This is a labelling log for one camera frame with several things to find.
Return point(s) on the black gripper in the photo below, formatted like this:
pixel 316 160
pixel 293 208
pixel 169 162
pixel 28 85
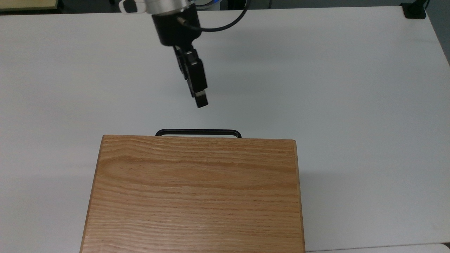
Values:
pixel 177 28

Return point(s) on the black corner clamp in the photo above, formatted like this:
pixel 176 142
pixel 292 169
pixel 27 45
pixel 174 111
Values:
pixel 414 10

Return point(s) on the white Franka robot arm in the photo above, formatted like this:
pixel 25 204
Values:
pixel 165 6

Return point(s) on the oak wooden drawer cabinet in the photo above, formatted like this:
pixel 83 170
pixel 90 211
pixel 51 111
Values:
pixel 195 196

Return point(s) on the white adjacent table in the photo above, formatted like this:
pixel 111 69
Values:
pixel 386 248

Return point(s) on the light wooden board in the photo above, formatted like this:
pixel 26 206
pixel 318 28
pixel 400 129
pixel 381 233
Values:
pixel 28 4

